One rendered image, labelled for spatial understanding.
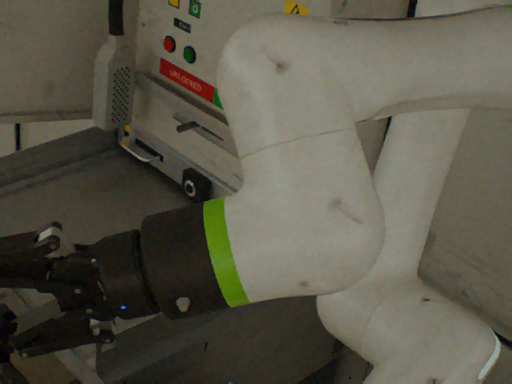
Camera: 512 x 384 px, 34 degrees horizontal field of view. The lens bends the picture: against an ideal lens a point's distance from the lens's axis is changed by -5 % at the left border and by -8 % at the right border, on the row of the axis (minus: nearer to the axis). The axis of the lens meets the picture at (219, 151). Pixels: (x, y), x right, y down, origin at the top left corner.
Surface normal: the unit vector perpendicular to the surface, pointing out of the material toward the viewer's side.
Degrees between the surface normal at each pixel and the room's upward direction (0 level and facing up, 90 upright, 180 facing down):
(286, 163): 60
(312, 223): 54
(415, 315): 41
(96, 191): 0
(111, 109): 90
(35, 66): 90
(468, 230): 90
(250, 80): 75
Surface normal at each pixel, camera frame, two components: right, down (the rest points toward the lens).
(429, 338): -0.51, -0.48
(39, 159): 0.67, 0.42
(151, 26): -0.74, 0.26
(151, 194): 0.10, -0.87
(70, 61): 0.28, 0.50
